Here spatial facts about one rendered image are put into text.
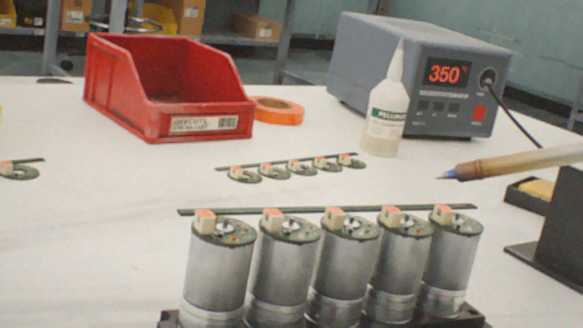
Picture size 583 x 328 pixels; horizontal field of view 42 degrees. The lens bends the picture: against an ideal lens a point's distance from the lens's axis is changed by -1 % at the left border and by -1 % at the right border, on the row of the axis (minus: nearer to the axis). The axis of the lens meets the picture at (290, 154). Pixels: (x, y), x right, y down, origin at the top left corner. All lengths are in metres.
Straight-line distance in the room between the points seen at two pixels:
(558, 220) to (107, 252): 0.27
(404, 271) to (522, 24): 5.46
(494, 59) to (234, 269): 0.51
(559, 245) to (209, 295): 0.27
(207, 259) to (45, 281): 0.11
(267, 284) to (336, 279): 0.03
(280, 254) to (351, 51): 0.52
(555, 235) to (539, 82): 5.17
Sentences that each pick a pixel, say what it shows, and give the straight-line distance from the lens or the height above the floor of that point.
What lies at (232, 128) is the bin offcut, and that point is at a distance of 0.62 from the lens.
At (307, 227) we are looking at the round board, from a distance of 0.30.
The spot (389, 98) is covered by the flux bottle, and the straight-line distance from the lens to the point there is 0.64.
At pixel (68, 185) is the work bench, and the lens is 0.48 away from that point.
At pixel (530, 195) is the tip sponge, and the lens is 0.60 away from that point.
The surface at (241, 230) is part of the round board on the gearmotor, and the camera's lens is 0.29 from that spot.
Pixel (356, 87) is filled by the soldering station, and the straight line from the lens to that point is 0.78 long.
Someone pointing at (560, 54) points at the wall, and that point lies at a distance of 5.58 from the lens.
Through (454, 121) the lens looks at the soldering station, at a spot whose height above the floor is 0.77.
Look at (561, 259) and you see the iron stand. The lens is 0.50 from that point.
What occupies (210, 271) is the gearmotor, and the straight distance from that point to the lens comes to 0.28.
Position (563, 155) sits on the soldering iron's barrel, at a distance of 0.31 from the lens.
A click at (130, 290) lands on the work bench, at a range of 0.37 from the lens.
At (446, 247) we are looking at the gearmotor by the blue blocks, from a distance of 0.34.
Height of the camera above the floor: 0.92
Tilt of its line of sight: 17 degrees down
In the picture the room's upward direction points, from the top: 10 degrees clockwise
